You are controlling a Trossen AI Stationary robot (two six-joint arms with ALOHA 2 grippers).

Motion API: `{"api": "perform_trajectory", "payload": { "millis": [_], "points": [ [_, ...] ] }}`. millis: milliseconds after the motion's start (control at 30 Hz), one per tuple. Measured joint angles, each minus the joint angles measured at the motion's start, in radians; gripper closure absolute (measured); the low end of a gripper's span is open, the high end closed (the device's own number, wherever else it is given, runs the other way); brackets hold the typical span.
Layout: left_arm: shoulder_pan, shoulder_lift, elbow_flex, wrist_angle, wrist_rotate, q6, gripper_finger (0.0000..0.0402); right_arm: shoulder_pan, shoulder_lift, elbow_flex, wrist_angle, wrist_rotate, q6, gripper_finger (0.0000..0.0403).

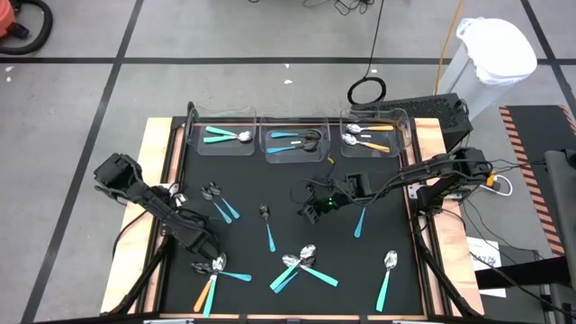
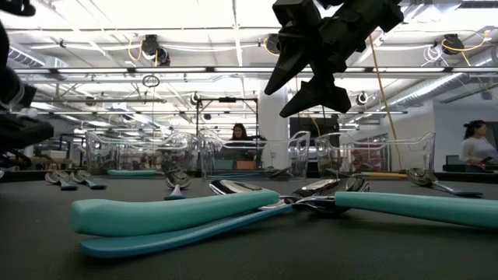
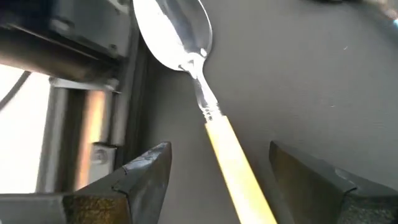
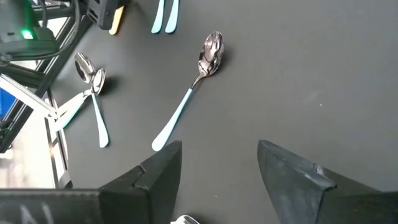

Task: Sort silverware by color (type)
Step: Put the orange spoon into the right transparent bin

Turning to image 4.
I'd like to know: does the teal handle silver spoon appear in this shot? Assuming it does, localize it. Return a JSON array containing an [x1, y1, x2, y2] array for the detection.
[[51, 67, 107, 132]]

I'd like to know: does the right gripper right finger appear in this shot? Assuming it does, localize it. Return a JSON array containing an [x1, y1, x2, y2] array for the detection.
[[257, 139, 398, 224]]

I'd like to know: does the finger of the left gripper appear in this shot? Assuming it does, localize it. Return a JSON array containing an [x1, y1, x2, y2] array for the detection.
[[86, 0, 123, 30]]

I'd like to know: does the black table frame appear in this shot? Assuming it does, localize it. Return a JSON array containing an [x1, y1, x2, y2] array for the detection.
[[0, 15, 94, 190]]

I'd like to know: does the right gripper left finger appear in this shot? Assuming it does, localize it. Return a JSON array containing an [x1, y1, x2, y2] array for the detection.
[[98, 139, 183, 224]]

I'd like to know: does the black table mat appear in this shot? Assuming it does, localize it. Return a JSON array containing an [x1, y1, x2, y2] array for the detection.
[[51, 0, 398, 224]]

